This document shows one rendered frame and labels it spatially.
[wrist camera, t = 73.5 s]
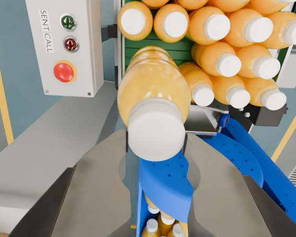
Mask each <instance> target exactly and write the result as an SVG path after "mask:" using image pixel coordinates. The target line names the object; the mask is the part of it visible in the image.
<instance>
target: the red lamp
mask: <svg viewBox="0 0 296 237"><path fill-rule="evenodd" d="M64 47H65V48H66V49H67V50H68V51H74V50H76V49H77V43H76V41H75V40H74V39H72V38H67V39H66V40H65V41H64Z"/></svg>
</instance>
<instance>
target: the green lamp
mask: <svg viewBox="0 0 296 237"><path fill-rule="evenodd" d="M61 24H62V26H63V27H64V28H65V29H67V30H71V29H73V28H74V26H75V21H74V19H73V18H72V17H71V16H69V15H64V16H63V17H62V18H61Z"/></svg>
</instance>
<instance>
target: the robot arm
mask: <svg viewBox="0 0 296 237"><path fill-rule="evenodd" d="M126 152H128V130H124V129H119V130H117V131H116V132H114V133H113V134H111V135H110V136H109V137H107V138H106V139H104V140H103V141H101V142H100V143H98V144H97V145H95V146H94V147H92V148H91V149H90V150H89V151H88V152H87V153H85V154H84V155H83V156H82V157H81V158H80V160H79V161H78V162H77V163H76V164H75V165H74V166H73V167H67V168H66V170H65V171H64V172H63V173H62V174H61V175H60V176H59V177H58V178H57V180H56V181H55V182H54V183H53V184H52V185H51V186H50V187H49V189H48V190H47V191H46V192H45V193H44V194H43V195H42V196H41V198H40V199H39V200H38V201H37V202H36V203H35V204H34V205H33V207H32V208H31V209H30V210H29V211H28V212H27V213H26V214H25V216H24V217H23V218H22V219H21V220H20V221H19V222H18V224H17V225H16V226H15V227H14V229H13V230H12V231H11V233H10V234H9V236H8V237H131V199H130V192H129V190H128V188H127V187H126V186H125V185H124V184H123V182H122V180H123V179H124V177H125V154H126ZM182 155H184V156H185V158H186V159H187V161H188V163H189V167H188V172H187V179H188V181H189V182H190V184H191V185H192V187H193V190H194V193H193V196H192V201H191V205H190V209H189V213H188V217H187V230H188V237H296V224H295V223H294V222H293V221H292V220H291V219H290V217H289V216H288V215H287V214H286V213H285V212H284V211H283V210H282V209H281V208H280V207H279V206H278V205H277V204H276V203H275V202H274V201H273V200H272V198H271V197H270V196H269V195H268V194H267V193H266V192H265V191H264V190H263V189H262V188H261V187H260V186H259V185H258V184H257V183H256V182H255V181H254V180H253V178H252V177H251V176H250V175H243V174H242V173H241V172H240V171H239V170H238V169H237V168H236V166H235V165H234V164H233V163H232V162H231V161H230V160H228V159H227V158H226V157H225V156H224V155H223V154H221V153H220V152H219V151H217V150H216V149H215V148H213V147H212V146H210V145H209V144H208V143H206V142H205V141H203V140H202V139H201V138H199V137H198V136H196V135H195V134H193V133H190V132H185V139H184V145H183V147H182Z"/></svg>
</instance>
